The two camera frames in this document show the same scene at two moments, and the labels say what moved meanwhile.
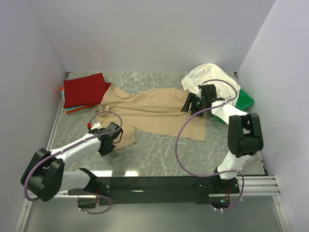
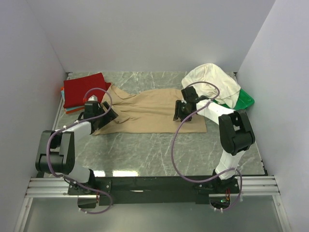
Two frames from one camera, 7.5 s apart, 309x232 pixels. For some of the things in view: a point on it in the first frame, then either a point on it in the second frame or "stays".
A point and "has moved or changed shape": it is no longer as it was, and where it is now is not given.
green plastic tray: x=245 y=101 stays
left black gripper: x=112 y=128 -> x=106 y=114
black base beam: x=118 y=190 stays
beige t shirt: x=158 y=111 has moved or changed shape
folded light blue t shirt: x=66 y=109 stays
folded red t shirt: x=87 y=90 stays
